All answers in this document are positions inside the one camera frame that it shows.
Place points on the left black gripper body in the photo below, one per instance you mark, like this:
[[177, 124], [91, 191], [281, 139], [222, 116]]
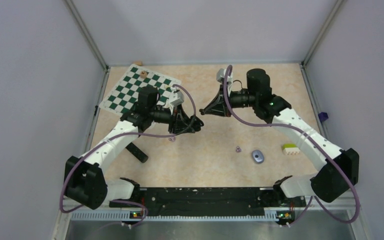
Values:
[[175, 120]]

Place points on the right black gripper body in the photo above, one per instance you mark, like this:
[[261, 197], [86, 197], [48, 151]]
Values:
[[228, 112]]

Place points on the black earbud charging case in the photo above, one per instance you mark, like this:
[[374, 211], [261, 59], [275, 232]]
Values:
[[197, 125]]

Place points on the grey purple charging case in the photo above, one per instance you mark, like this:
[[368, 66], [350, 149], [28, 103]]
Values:
[[257, 156]]

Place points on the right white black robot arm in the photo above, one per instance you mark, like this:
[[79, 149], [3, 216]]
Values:
[[337, 169]]

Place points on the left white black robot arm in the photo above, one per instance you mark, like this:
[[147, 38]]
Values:
[[84, 176]]

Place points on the black cuboid bar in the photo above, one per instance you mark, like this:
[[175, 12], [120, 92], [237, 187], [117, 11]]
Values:
[[137, 152]]

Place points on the wooden chess piece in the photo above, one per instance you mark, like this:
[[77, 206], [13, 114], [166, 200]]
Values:
[[143, 74]]

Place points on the green white chessboard mat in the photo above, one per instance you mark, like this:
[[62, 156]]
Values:
[[125, 93]]

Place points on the wooden piece at corner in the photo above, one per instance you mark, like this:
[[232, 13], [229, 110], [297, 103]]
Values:
[[138, 63]]

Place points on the green white toy brick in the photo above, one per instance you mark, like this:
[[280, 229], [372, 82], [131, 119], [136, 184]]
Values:
[[290, 149]]

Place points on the purple object at edge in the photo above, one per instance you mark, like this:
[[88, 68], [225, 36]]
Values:
[[323, 116]]

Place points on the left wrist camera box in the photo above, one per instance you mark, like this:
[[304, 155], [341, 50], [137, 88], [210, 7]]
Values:
[[176, 98]]

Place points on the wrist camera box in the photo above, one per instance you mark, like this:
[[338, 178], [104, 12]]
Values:
[[220, 76], [176, 98]]

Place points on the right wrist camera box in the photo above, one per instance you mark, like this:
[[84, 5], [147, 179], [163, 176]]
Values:
[[220, 76]]

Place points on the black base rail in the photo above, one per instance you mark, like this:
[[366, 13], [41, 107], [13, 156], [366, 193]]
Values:
[[212, 201]]

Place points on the white perforated cable duct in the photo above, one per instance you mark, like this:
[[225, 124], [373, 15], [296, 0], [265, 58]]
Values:
[[125, 216]]

